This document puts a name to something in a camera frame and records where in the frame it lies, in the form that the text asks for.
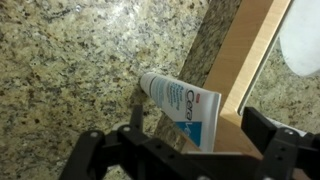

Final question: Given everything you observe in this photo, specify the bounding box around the white blue CeraVe tube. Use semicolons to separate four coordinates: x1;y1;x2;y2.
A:
138;71;223;154

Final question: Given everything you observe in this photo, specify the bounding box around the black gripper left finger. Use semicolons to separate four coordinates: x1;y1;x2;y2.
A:
58;104;188;180

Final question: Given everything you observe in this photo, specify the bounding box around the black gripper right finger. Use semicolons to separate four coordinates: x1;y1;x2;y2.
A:
241;106;320;180

